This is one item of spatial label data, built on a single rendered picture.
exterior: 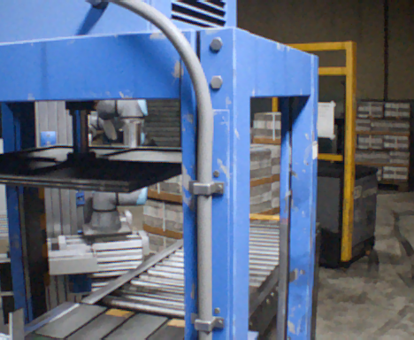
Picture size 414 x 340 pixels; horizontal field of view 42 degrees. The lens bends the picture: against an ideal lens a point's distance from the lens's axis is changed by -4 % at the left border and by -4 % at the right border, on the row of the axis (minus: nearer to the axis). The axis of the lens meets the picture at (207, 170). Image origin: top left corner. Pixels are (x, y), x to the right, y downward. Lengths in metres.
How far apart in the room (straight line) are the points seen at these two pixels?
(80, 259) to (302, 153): 1.44
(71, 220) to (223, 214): 2.09
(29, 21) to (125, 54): 0.30
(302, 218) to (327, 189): 3.37
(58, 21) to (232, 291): 0.56
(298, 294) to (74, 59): 0.85
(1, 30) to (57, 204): 1.76
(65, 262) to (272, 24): 8.28
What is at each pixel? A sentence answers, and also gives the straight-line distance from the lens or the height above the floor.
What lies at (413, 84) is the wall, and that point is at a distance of 9.93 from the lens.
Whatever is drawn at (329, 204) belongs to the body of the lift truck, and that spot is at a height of 0.51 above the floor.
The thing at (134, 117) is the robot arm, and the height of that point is 1.34.
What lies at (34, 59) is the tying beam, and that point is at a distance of 0.92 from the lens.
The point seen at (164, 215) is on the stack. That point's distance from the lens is 3.32.
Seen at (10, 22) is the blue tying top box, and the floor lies 1.60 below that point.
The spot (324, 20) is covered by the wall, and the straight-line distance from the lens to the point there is 10.13.
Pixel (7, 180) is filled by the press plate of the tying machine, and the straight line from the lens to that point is 1.05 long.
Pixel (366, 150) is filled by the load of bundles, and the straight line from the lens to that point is 8.38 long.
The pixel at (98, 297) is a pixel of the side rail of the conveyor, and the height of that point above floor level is 0.80.
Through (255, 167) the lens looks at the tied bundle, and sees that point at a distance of 3.66.
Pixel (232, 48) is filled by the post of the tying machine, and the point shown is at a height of 1.52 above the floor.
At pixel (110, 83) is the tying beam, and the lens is 0.83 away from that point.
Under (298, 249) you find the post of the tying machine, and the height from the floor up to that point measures 1.07.
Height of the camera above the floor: 1.46
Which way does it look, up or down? 8 degrees down
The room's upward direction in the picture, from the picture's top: straight up
